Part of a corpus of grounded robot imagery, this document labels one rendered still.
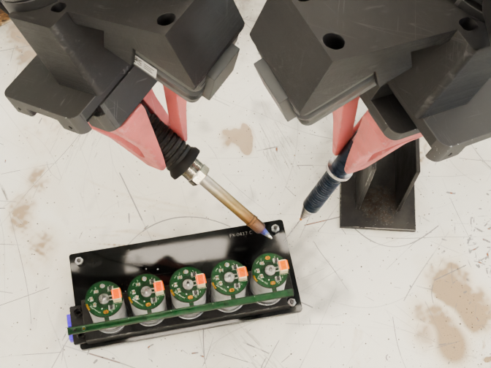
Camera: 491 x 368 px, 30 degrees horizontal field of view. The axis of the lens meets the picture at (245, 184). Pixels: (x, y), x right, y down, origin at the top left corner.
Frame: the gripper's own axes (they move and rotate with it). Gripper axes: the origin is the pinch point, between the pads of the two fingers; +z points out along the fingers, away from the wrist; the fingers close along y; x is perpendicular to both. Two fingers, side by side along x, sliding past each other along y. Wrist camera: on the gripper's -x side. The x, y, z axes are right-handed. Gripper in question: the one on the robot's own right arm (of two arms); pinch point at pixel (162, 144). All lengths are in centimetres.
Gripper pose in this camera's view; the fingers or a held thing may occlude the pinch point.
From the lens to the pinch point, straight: 58.0
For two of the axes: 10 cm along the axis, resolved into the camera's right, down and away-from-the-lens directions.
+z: 3.6, 6.0, 7.1
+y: 5.6, -7.5, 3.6
